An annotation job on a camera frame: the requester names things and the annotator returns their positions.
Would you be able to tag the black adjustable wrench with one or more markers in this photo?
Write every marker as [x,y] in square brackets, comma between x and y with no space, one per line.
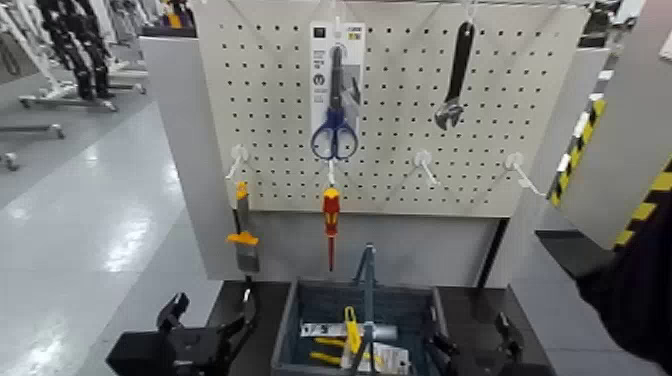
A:
[458,68]

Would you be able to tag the silver tube with label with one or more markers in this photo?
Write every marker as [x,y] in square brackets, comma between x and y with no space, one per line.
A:
[383,332]

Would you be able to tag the white perforated pegboard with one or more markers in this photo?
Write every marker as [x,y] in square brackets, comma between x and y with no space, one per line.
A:
[273,105]

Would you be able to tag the black robot legs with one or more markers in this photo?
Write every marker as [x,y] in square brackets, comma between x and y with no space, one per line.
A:
[78,47]

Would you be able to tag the grey wheeled stand base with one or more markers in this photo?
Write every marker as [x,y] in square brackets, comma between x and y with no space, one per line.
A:
[31,128]

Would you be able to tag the black bulky cover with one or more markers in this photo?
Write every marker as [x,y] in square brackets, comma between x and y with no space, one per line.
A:
[635,294]

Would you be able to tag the yellow plastic clamp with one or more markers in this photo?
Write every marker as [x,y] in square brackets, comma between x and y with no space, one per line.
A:
[353,330]

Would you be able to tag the grey panel with hazard tape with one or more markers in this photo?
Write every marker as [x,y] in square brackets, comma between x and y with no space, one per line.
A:
[624,131]

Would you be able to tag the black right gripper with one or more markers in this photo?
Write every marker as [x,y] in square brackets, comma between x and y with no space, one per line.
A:
[488,368]

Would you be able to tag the white pegboard hook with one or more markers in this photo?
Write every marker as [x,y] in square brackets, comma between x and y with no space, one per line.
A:
[239,155]
[331,173]
[516,162]
[423,159]

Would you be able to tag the yellow grey putty scraper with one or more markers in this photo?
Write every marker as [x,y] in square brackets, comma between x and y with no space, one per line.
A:
[244,239]

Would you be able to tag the blue scissors in white package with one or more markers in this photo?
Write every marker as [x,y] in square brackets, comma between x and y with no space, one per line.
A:
[335,105]

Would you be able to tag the white printed card package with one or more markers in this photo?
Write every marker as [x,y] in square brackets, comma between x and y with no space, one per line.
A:
[391,359]

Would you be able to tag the yellow purple box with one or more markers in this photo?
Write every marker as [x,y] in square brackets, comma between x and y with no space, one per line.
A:
[176,18]

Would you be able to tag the white wheeled stand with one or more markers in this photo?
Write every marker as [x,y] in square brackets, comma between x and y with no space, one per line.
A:
[47,84]

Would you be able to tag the red yellow screwdriver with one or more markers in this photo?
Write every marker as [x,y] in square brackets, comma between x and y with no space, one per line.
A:
[330,210]

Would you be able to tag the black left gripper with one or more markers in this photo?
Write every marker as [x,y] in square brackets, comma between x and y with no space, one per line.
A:
[168,352]

